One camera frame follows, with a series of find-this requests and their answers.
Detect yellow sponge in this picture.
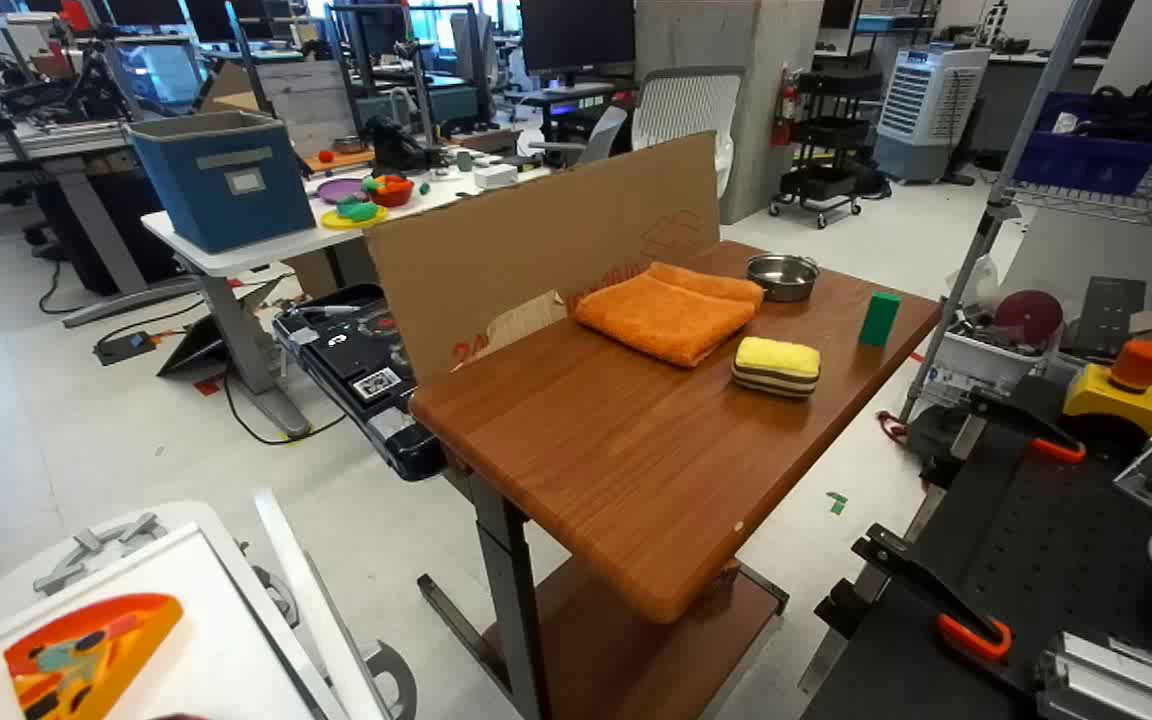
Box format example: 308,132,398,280
730,331,828,402

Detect orange folded towel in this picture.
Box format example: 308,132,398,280
568,260,767,371

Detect wooden table with grey legs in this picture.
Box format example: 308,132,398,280
409,240,946,720

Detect brown cardboard panel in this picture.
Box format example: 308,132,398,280
362,128,723,392

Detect black box with stickers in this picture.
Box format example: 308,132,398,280
268,282,449,482

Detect small metal bowl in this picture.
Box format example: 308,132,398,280
745,252,826,307

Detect red toy bowl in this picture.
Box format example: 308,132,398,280
364,172,420,210

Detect green toy plate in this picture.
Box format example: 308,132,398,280
331,194,390,227

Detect purple toy plate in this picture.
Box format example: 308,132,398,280
308,175,367,207

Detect green block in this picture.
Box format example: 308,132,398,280
855,288,905,355

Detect red fire extinguisher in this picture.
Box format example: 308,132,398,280
767,65,799,152

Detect black monitor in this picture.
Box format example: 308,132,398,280
518,0,641,79

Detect black wheeled cart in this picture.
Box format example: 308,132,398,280
763,65,898,233

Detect white table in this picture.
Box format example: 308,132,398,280
138,147,556,443

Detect blue storage bin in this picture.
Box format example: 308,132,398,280
130,109,320,257

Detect white portable air conditioner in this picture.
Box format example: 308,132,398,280
869,41,996,186

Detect dark red disc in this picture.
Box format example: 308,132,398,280
991,288,1067,352

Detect grey metal pole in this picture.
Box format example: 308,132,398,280
898,0,1103,421

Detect black power adapter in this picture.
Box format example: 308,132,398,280
88,322,160,368

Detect white cart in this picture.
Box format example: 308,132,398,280
0,497,420,720

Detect black perforated breadboard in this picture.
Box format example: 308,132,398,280
799,402,1152,720

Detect black perforated plate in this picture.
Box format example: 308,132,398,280
1063,270,1152,365

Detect grey desk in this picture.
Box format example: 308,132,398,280
0,117,195,331

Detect yellow emergency stop button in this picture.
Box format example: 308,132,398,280
1060,335,1152,439

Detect blue plastic crate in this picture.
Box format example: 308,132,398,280
1012,88,1152,198

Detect orange triangular toy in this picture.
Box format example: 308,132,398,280
0,590,187,720

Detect aluminium extrusion bar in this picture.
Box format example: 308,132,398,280
1031,629,1152,720

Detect black floor cable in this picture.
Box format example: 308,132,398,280
215,377,350,450

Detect black clamp orange handle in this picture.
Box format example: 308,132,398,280
845,520,1022,670
876,388,1092,470

